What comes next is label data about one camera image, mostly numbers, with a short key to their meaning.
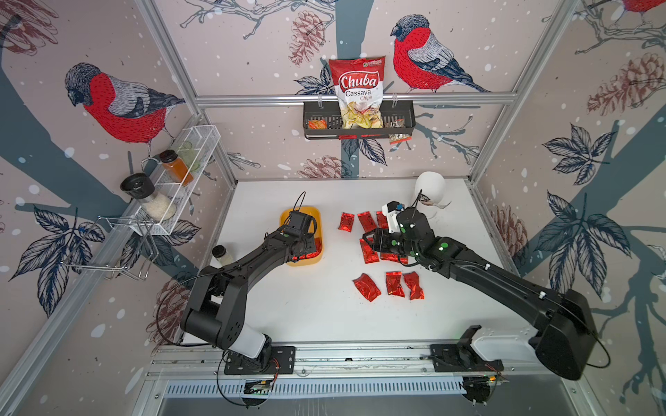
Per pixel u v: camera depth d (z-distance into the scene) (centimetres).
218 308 44
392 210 70
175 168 71
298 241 67
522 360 51
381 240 67
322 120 93
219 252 88
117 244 58
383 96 86
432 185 101
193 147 78
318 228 98
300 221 71
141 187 61
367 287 86
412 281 86
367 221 105
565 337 38
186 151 80
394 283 87
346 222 105
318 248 96
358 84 81
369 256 95
